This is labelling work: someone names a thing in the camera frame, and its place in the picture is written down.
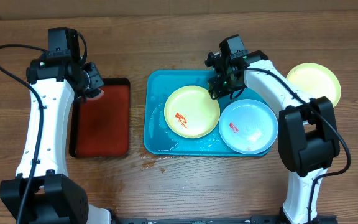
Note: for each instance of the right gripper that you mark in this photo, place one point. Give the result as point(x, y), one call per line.
point(219, 89)

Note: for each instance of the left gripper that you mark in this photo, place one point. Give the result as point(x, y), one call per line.
point(91, 71)

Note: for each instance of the green plate back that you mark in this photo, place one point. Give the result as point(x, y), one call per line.
point(190, 112)

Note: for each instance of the green plate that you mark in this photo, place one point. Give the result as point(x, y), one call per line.
point(316, 80)
point(190, 112)

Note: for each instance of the light blue plate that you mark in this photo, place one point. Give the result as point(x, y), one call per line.
point(248, 126)

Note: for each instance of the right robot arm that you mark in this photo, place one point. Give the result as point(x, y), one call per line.
point(308, 139)

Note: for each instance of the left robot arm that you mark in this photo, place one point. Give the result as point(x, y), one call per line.
point(41, 191)

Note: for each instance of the black tray with red liquid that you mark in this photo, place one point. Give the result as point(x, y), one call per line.
point(100, 128)

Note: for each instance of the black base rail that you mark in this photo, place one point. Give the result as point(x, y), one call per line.
point(256, 219)

